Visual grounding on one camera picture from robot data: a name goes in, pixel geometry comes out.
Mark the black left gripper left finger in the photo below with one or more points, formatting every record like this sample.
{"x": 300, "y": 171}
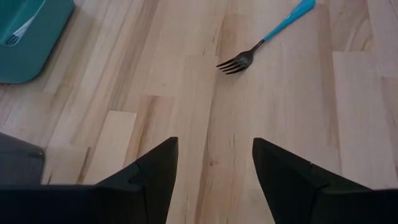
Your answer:
{"x": 124, "y": 202}

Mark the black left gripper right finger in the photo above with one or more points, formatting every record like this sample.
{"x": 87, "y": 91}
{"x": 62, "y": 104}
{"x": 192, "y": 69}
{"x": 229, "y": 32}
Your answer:
{"x": 311, "y": 199}

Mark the teal plastic bin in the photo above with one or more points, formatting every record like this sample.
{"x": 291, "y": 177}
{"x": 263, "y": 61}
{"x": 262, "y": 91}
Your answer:
{"x": 37, "y": 46}

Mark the grey translucent plastic bin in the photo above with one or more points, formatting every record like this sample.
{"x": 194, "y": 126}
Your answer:
{"x": 18, "y": 161}

